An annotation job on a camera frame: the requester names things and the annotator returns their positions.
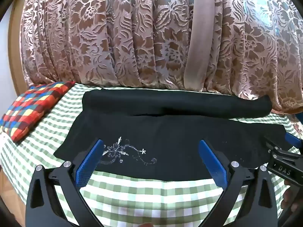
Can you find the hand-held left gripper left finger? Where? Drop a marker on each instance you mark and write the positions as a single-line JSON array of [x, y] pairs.
[[88, 164]]

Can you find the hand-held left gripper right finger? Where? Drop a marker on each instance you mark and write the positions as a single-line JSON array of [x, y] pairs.
[[213, 160]]

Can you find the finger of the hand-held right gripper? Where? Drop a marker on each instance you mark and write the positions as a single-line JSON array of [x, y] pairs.
[[293, 140], [274, 144]]

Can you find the black embroidered pants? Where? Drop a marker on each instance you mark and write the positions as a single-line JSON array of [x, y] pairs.
[[170, 132]]

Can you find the green checked bed sheet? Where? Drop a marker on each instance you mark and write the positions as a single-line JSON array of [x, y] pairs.
[[146, 201]]

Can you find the colourful checked pillow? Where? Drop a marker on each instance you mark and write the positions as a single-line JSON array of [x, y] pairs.
[[30, 111]]

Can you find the plain pink curtain strip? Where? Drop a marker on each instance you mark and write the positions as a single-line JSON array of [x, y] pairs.
[[198, 37]]

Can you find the pink brown floral curtain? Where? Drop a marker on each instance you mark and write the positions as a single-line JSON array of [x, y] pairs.
[[118, 33]]

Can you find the wooden frame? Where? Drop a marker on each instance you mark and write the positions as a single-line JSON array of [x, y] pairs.
[[17, 52]]

